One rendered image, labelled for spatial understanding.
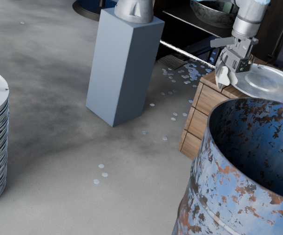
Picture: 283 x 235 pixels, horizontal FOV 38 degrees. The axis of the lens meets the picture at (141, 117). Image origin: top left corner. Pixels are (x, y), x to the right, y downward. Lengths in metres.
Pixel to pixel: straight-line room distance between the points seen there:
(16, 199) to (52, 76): 0.81
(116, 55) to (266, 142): 0.66
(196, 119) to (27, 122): 0.67
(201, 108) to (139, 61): 0.31
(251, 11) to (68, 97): 0.94
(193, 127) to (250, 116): 0.42
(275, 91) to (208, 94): 0.24
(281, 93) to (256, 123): 0.34
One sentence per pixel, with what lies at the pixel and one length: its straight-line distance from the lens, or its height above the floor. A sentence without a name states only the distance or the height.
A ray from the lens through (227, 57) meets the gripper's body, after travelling 1.34.
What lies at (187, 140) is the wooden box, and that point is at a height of 0.07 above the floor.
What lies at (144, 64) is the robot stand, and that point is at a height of 0.28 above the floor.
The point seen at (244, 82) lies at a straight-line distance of 1.54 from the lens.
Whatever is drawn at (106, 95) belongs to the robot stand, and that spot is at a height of 0.12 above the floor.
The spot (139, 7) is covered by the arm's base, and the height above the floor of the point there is 0.51.
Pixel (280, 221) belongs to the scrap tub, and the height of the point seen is 0.42.
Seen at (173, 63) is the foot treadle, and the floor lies 0.16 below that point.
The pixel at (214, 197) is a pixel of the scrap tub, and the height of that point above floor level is 0.37.
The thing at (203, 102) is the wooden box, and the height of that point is 0.26.
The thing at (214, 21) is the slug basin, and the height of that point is 0.34.
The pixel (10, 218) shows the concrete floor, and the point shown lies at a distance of 1.32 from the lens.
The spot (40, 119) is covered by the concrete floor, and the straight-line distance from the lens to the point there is 1.71.
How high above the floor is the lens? 1.00
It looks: 33 degrees down
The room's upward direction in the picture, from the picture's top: 14 degrees clockwise
